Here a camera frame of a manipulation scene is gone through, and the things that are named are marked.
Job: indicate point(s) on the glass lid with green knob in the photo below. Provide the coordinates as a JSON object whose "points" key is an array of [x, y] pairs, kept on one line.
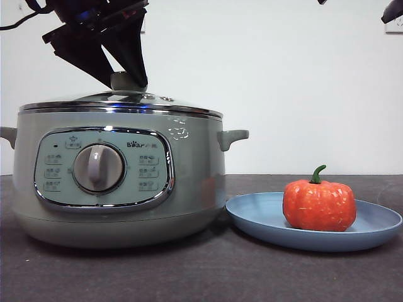
{"points": [[126, 98]]}

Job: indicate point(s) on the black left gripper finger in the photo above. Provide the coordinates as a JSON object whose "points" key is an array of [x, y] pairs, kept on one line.
{"points": [[132, 47], [82, 59]]}

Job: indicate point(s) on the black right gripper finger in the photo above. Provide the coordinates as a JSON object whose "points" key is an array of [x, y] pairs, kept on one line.
{"points": [[393, 11], [322, 2]]}

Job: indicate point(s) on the orange pumpkin with green stem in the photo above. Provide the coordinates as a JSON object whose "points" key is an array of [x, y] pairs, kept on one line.
{"points": [[318, 204]]}

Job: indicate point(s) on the blue round plate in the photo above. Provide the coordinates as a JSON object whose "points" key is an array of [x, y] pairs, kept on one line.
{"points": [[252, 214]]}

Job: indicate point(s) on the pale green electric steamer pot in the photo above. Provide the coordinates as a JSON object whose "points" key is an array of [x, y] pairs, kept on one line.
{"points": [[195, 176]]}

